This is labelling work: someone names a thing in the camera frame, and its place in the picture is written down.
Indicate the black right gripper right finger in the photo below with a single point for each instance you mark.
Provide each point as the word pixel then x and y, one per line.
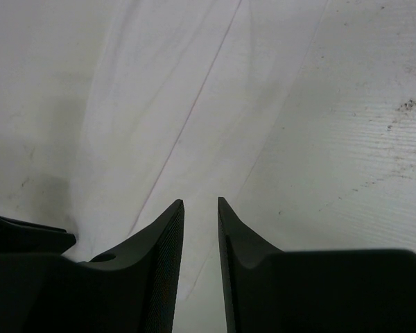
pixel 270 290

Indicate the white tank top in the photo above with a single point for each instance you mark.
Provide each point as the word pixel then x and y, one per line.
pixel 111 110

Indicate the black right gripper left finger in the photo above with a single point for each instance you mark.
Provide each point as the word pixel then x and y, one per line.
pixel 131 287

